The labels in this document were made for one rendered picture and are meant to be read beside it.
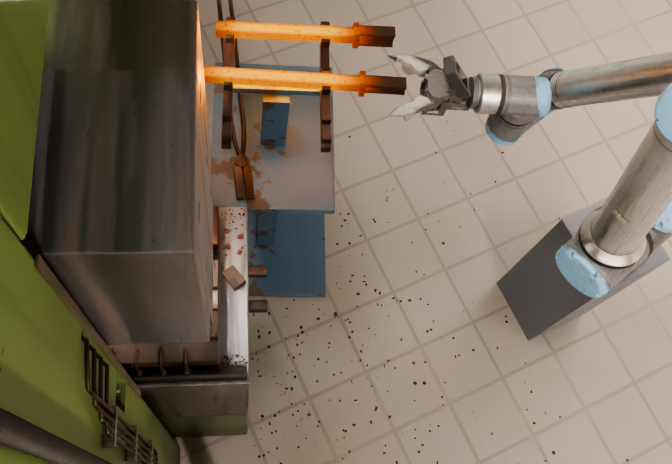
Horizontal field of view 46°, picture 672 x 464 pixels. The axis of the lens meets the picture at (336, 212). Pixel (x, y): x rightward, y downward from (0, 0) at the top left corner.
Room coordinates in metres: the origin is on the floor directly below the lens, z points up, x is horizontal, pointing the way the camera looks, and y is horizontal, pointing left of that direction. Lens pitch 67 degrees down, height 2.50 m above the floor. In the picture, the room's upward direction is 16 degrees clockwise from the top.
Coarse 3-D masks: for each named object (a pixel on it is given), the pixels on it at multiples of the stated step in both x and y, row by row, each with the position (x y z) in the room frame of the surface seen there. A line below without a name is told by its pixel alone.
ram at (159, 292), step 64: (64, 0) 0.46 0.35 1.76; (128, 0) 0.48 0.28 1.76; (192, 0) 0.51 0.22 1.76; (64, 64) 0.38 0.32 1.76; (128, 64) 0.41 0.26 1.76; (192, 64) 0.43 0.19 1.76; (64, 128) 0.31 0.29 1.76; (128, 128) 0.33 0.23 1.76; (192, 128) 0.36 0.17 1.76; (64, 192) 0.25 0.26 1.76; (128, 192) 0.27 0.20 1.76; (192, 192) 0.29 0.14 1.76; (64, 256) 0.19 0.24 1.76; (128, 256) 0.21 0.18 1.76; (192, 256) 0.23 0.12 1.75; (128, 320) 0.20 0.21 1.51; (192, 320) 0.22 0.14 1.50
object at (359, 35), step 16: (224, 32) 0.95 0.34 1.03; (240, 32) 0.96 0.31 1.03; (256, 32) 0.97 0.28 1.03; (272, 32) 0.99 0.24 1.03; (288, 32) 1.00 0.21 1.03; (304, 32) 1.01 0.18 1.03; (320, 32) 1.02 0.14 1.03; (336, 32) 1.03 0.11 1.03; (352, 32) 1.04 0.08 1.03; (368, 32) 1.05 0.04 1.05; (384, 32) 1.06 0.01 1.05
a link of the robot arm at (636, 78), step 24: (552, 72) 1.17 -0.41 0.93; (576, 72) 1.11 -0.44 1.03; (600, 72) 1.08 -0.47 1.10; (624, 72) 1.05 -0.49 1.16; (648, 72) 1.02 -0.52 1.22; (552, 96) 1.09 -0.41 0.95; (576, 96) 1.06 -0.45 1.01; (600, 96) 1.04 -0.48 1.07; (624, 96) 1.02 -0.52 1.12; (648, 96) 1.01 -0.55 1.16
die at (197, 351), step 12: (216, 264) 0.45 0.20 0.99; (216, 276) 0.43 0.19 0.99; (216, 312) 0.36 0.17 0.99; (216, 324) 0.34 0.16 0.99; (216, 336) 0.32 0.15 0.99; (120, 348) 0.24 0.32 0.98; (132, 348) 0.25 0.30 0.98; (144, 348) 0.26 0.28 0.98; (156, 348) 0.26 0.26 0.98; (168, 348) 0.27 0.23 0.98; (180, 348) 0.28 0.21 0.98; (192, 348) 0.28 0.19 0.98; (204, 348) 0.29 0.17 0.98; (216, 348) 0.30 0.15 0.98; (120, 360) 0.22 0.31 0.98; (132, 360) 0.23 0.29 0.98; (144, 360) 0.24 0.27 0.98; (156, 360) 0.24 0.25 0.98; (168, 360) 0.25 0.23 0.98; (180, 360) 0.25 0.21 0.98; (192, 360) 0.26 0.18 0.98; (204, 360) 0.27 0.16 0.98; (216, 360) 0.27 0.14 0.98
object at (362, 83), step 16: (208, 80) 0.83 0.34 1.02; (224, 80) 0.84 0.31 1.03; (240, 80) 0.85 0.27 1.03; (256, 80) 0.86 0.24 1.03; (272, 80) 0.87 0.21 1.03; (288, 80) 0.88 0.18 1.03; (304, 80) 0.89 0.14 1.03; (320, 80) 0.90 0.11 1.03; (336, 80) 0.91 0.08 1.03; (352, 80) 0.92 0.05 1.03; (368, 80) 0.93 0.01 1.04; (384, 80) 0.94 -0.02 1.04; (400, 80) 0.96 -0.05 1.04
